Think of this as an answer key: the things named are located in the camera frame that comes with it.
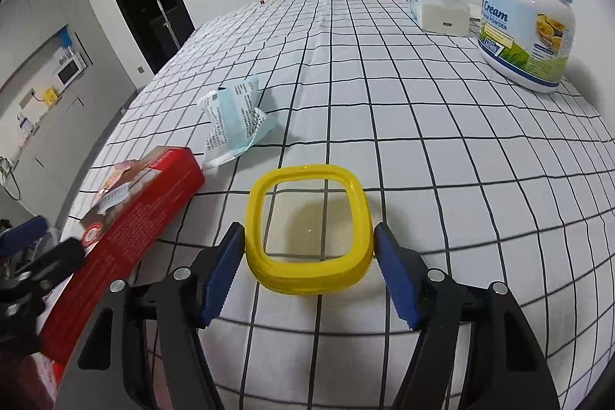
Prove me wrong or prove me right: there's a yellow square lid ring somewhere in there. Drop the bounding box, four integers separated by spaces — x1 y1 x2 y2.
244 163 376 297

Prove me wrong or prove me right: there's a white tissue box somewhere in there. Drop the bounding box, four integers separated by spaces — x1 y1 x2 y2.
409 0 470 37

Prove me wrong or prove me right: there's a red plastic bag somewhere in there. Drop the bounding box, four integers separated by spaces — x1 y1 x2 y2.
0 354 63 410

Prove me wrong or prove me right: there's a clear jug on counter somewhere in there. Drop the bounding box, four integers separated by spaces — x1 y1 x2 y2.
17 113 33 136

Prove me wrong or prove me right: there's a checkered white tablecloth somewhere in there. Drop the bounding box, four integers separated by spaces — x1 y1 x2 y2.
63 0 614 409

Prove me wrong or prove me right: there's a white microwave oven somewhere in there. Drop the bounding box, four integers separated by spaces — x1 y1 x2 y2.
55 53 88 88

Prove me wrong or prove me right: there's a grey kitchen cabinet counter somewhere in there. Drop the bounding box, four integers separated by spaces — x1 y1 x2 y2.
0 91 141 228

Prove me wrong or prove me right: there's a red toothpaste box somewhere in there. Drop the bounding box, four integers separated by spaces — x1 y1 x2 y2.
40 146 204 366

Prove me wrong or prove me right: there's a milk powder jar blue lid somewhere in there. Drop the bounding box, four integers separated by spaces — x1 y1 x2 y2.
477 0 575 94

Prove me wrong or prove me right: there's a yellow box on counter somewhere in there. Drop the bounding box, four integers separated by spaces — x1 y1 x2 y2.
43 87 58 107

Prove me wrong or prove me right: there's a white teal snack wrapper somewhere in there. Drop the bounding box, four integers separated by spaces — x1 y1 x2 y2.
197 76 275 171

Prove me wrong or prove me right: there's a blue water dispenser bottle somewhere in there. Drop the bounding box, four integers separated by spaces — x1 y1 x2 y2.
56 26 73 55

